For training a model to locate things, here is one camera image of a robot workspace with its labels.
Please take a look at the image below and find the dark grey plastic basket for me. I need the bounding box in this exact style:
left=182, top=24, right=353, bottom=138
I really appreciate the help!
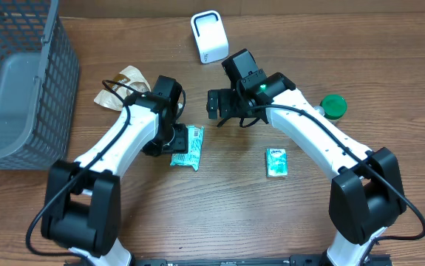
left=0, top=0, right=80, bottom=170

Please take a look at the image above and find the green-capped white bottle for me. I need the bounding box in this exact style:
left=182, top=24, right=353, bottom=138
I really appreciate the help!
left=319, top=95, right=347, bottom=123

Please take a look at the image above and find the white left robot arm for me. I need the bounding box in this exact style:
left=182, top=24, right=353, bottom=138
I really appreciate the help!
left=26, top=75, right=188, bottom=265

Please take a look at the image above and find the small teal white box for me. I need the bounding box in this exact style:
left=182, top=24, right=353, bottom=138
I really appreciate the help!
left=265, top=149, right=288, bottom=178

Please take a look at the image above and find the light teal snack packet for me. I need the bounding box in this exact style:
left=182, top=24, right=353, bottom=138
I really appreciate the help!
left=170, top=125, right=205, bottom=171

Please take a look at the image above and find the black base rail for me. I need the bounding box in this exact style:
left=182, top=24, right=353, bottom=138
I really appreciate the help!
left=130, top=253, right=394, bottom=266

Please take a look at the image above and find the white barcode scanner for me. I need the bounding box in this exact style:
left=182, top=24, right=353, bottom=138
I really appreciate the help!
left=190, top=10, right=229, bottom=64

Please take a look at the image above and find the cream brown bread bag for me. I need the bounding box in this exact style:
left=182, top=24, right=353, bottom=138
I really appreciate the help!
left=94, top=66, right=151, bottom=111

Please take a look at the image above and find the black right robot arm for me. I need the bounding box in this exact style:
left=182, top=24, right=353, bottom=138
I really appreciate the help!
left=207, top=49, right=407, bottom=265

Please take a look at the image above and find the yellow Vim dish soap bottle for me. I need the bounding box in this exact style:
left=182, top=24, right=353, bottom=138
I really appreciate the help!
left=314, top=106, right=325, bottom=116

